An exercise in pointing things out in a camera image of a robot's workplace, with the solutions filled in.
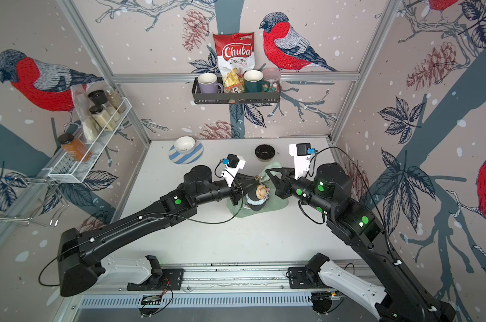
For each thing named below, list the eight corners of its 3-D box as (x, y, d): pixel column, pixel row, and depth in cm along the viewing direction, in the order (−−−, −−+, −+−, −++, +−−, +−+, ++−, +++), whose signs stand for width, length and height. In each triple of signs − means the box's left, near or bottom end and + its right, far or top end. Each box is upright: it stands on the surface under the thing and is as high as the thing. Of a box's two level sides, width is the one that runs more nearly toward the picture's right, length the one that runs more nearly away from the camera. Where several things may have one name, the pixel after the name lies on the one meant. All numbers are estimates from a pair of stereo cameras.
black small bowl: (252, 157, 113) (252, 153, 110) (260, 146, 119) (260, 141, 116) (267, 164, 109) (268, 160, 106) (275, 152, 115) (276, 148, 112)
